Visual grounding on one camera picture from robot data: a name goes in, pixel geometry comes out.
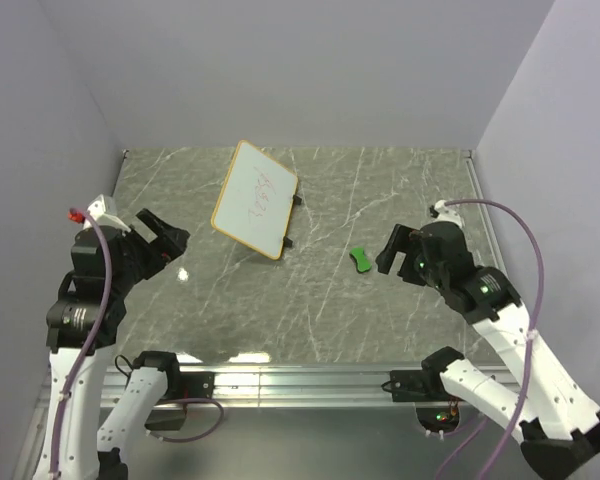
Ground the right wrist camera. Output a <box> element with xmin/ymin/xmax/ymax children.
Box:
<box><xmin>429</xmin><ymin>200</ymin><xmax>464</xmax><ymax>229</ymax></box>

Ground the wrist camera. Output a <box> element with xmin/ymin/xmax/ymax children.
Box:
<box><xmin>429</xmin><ymin>200</ymin><xmax>464</xmax><ymax>229</ymax></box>
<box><xmin>68</xmin><ymin>194</ymin><xmax>130</xmax><ymax>232</ymax></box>

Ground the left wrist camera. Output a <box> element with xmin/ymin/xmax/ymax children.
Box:
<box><xmin>68</xmin><ymin>194</ymin><xmax>130</xmax><ymax>232</ymax></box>

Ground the aluminium right side rail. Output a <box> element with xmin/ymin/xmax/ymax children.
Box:
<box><xmin>462</xmin><ymin>149</ymin><xmax>508</xmax><ymax>275</ymax></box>

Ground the aluminium rail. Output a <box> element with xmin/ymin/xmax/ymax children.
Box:
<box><xmin>462</xmin><ymin>149</ymin><xmax>508</xmax><ymax>275</ymax></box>
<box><xmin>35</xmin><ymin>363</ymin><xmax>519</xmax><ymax>409</ymax></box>

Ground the aluminium front rail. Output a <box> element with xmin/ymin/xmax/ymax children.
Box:
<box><xmin>35</xmin><ymin>363</ymin><xmax>519</xmax><ymax>409</ymax></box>

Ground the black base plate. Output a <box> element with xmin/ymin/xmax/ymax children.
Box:
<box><xmin>380</xmin><ymin>370</ymin><xmax>449</xmax><ymax>403</ymax></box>
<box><xmin>163</xmin><ymin>372</ymin><xmax>215</xmax><ymax>400</ymax></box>

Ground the yellow framed whiteboard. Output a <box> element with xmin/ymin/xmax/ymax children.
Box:
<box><xmin>211</xmin><ymin>140</ymin><xmax>298</xmax><ymax>260</ymax></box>

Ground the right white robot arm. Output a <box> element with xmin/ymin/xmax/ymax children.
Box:
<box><xmin>376</xmin><ymin>221</ymin><xmax>600</xmax><ymax>479</ymax></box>

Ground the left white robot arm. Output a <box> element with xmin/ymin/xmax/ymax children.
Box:
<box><xmin>34</xmin><ymin>200</ymin><xmax>189</xmax><ymax>479</ymax></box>

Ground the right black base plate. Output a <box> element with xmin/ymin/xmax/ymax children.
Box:
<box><xmin>380</xmin><ymin>370</ymin><xmax>449</xmax><ymax>403</ymax></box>

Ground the green whiteboard eraser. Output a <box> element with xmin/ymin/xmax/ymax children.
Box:
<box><xmin>349</xmin><ymin>247</ymin><xmax>372</xmax><ymax>274</ymax></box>

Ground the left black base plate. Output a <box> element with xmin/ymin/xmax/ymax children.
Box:
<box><xmin>163</xmin><ymin>372</ymin><xmax>215</xmax><ymax>400</ymax></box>

